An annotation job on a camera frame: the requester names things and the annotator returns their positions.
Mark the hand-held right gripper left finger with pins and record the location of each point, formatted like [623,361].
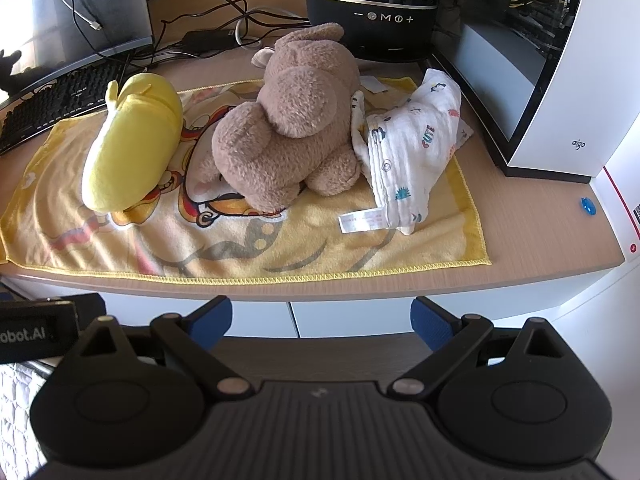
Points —
[220,317]

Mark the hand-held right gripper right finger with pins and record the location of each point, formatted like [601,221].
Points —
[427,322]

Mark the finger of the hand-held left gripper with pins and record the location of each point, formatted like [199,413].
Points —
[92,310]

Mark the yellow banana plush toy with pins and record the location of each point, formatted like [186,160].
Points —
[130,145]

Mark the white printed baby cloth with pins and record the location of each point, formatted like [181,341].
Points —
[410,150]

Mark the brown teddy bear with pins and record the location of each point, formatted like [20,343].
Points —
[280,120]

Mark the white desk drawer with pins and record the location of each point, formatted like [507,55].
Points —
[350,320]
[260,317]

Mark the white quilted mattress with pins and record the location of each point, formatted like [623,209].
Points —
[20,420]

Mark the yellow cartoon printed towel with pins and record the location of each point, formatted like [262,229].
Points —
[310,240]

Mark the small blue object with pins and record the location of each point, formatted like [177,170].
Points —
[588,207]

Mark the black keyboard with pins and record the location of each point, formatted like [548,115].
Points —
[55,100]

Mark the white box with red line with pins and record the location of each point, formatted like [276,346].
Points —
[620,220]

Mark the white computer case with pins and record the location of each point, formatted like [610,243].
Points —
[565,85]

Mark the black power adapter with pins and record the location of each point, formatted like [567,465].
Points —
[207,40]

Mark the curved computer monitor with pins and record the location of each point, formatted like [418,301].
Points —
[75,15]

